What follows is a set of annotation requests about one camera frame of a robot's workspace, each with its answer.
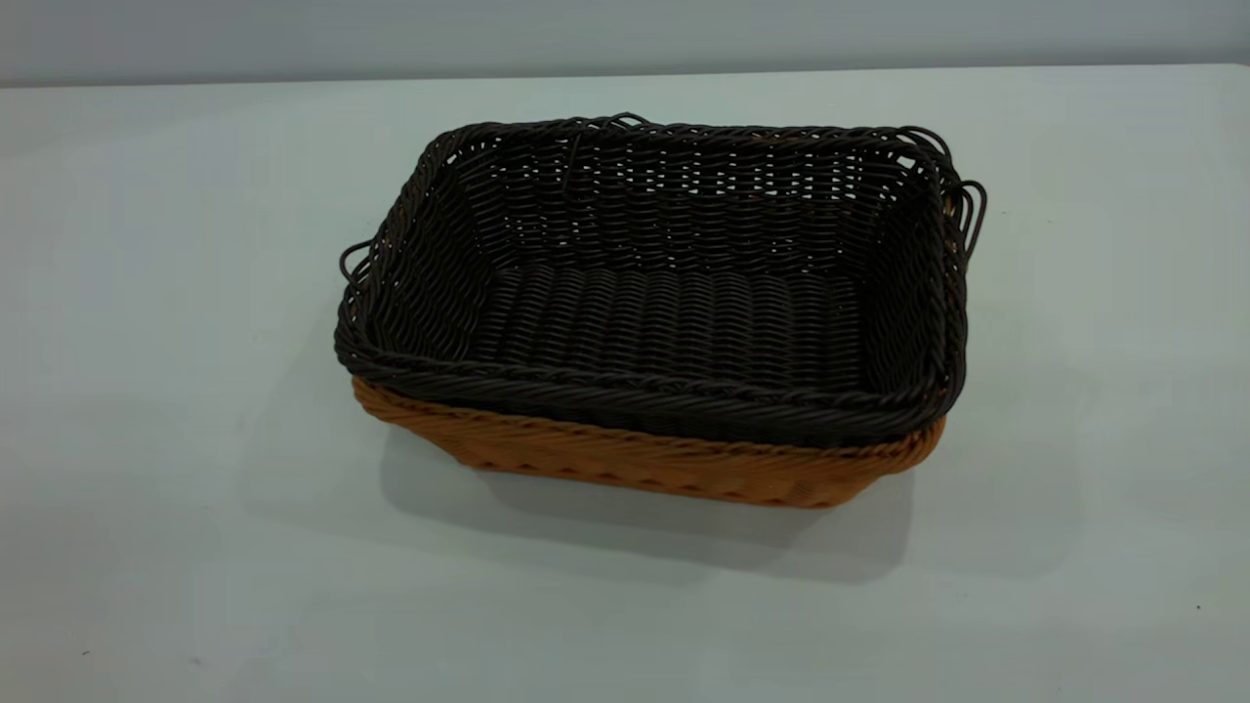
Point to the dark brown wicker basket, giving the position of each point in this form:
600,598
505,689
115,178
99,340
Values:
674,322

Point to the orange wicker basket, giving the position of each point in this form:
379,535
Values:
635,464

